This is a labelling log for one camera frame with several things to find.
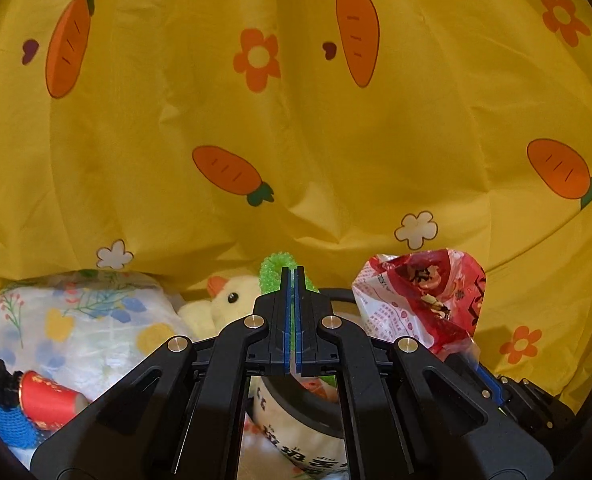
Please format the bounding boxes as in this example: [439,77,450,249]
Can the white cylindrical trash bin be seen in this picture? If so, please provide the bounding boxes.
[244,372,350,479]

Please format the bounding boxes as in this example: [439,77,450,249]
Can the yellow carrot print curtain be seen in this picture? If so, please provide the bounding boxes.
[0,0,592,408]

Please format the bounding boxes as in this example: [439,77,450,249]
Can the red white plastic bag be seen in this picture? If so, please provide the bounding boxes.
[352,249,486,363]

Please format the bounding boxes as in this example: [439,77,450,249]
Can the floral plastic bed cover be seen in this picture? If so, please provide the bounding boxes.
[0,268,257,480]

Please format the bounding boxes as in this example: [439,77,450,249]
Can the red paper cup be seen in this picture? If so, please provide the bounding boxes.
[18,370,90,431]

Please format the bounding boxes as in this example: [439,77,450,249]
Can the yellow duck plush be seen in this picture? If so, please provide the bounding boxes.
[179,275,261,341]

